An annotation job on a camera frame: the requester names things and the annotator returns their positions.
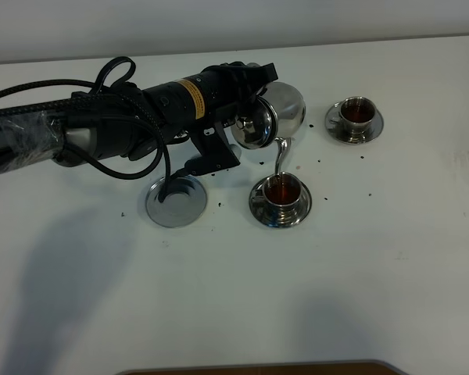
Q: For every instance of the near stainless steel teacup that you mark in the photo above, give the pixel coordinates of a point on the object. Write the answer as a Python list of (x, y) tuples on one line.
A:
[(279, 190)]

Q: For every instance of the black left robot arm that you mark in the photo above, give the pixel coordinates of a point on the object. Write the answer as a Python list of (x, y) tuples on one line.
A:
[(124, 131)]

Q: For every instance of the far stainless steel teacup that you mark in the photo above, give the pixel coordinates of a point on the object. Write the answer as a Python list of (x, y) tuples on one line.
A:
[(354, 114)]

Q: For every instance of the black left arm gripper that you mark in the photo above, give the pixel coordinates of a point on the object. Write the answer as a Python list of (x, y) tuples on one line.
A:
[(217, 90)]

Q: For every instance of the far steel saucer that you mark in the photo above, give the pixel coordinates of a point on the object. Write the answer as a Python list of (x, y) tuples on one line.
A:
[(339, 134)]

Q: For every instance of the teapot steel saucer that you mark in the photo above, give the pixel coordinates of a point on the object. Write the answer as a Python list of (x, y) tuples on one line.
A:
[(184, 202)]

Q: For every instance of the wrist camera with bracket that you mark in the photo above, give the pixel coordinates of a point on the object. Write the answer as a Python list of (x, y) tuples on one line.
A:
[(215, 152)]

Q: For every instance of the near steel saucer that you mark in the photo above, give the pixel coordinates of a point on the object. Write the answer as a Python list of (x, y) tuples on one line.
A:
[(271, 216)]

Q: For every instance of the stainless steel teacup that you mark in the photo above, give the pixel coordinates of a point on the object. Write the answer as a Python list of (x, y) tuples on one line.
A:
[(354, 114), (279, 190)]

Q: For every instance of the stainless steel teapot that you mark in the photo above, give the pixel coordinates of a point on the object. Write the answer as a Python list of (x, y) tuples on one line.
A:
[(274, 117)]

